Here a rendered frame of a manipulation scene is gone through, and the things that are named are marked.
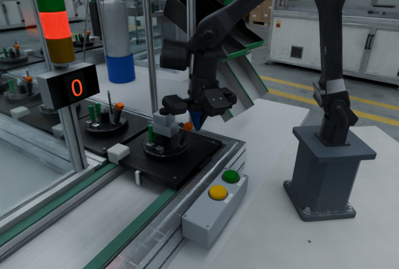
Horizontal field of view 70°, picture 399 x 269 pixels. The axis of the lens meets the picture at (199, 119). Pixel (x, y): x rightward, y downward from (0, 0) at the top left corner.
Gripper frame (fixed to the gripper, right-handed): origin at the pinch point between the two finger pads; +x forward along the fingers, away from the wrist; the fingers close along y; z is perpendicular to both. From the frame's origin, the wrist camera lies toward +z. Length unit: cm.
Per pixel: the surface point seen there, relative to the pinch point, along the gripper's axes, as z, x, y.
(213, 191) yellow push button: 14.0, 11.6, -2.8
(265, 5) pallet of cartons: -605, 67, 599
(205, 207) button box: 16.4, 12.9, -6.4
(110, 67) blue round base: -103, 24, 6
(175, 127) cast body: -6.9, 6.3, -2.6
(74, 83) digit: -10.3, -8.5, -26.8
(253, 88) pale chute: -23.8, 7.4, 40.8
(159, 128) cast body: -9.0, 6.9, -6.5
